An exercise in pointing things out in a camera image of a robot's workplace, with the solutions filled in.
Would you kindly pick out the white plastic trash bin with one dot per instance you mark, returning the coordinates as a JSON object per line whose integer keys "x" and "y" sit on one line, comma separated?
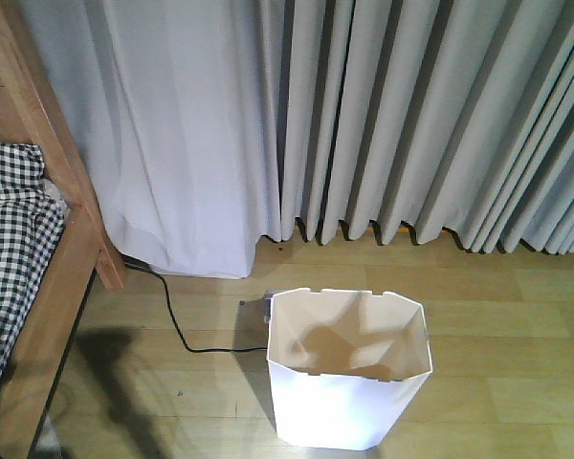
{"x": 344, "y": 365}

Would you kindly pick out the floor power outlet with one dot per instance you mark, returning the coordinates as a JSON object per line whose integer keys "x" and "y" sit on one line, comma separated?
{"x": 251, "y": 311}

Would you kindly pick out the white curtain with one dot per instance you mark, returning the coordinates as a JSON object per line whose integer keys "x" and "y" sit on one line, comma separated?
{"x": 164, "y": 100}

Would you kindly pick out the grey pleated curtain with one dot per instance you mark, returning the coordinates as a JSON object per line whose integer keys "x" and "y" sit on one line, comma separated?
{"x": 433, "y": 115}

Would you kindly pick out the black white checkered bedding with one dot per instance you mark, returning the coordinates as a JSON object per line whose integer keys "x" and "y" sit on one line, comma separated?
{"x": 32, "y": 219}

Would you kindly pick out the round grey rug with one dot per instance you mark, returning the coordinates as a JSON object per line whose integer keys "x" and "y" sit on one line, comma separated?
{"x": 47, "y": 445}

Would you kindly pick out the wooden bed frame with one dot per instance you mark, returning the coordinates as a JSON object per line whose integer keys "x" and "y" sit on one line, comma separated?
{"x": 30, "y": 113}

